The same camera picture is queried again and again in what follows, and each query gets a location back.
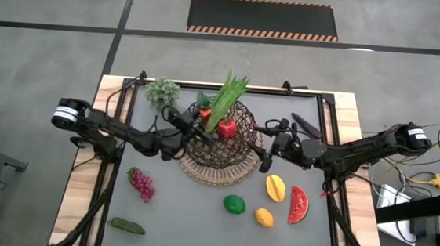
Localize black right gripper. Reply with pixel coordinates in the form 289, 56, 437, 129
251, 120, 311, 177

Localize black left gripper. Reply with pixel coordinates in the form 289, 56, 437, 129
158, 110, 218, 165

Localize orange toy carrot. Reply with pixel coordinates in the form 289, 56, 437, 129
195, 92, 215, 131

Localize red toy bell pepper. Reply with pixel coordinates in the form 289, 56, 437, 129
216, 117, 239, 141

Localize green leafy vegetable bunch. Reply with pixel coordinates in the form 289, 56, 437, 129
206, 67, 252, 136

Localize yellow toy star fruit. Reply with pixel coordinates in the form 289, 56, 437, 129
264, 174, 287, 204

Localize purple toy eggplant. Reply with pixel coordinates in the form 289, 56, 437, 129
289, 111, 324, 139

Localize green toy lime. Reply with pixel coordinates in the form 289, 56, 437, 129
223, 194, 247, 215

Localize red toy watermelon slice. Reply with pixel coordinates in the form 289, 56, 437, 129
288, 184, 311, 226

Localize orange-yellow toy lemon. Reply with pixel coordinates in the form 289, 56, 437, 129
253, 207, 276, 230

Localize red toy grape bunch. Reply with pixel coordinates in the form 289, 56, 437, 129
125, 166, 158, 204

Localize round woven placemat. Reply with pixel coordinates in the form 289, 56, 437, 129
175, 135, 264, 190

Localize small potted green plant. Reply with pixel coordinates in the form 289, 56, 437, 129
144, 74, 183, 113

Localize grey table mat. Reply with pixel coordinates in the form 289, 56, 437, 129
100, 81, 347, 246

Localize green toy cucumber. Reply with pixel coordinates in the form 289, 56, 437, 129
107, 215, 147, 237

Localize black hazard-striped floor mat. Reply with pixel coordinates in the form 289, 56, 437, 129
185, 0, 342, 44

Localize yellow power splitter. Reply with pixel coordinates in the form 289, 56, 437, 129
425, 172, 440, 190

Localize dark wire basket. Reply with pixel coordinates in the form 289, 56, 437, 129
179, 96, 266, 173

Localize black metal table frame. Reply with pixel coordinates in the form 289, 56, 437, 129
43, 70, 400, 246

